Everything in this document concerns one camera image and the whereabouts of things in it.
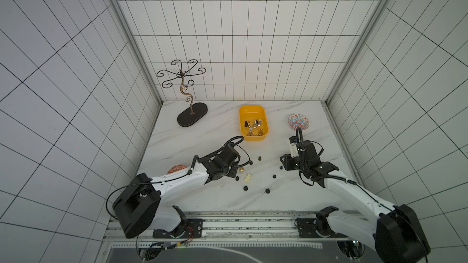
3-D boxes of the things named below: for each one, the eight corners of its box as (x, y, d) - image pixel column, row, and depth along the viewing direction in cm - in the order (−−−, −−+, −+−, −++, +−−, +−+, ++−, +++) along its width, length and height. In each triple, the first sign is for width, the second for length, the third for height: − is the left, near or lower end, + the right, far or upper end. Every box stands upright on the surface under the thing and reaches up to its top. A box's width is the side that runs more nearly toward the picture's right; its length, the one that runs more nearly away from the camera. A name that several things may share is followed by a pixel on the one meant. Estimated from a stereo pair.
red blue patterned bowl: (289, 129, 107) (291, 125, 104) (287, 118, 113) (288, 114, 109) (307, 129, 107) (310, 125, 104) (304, 118, 113) (306, 114, 109)
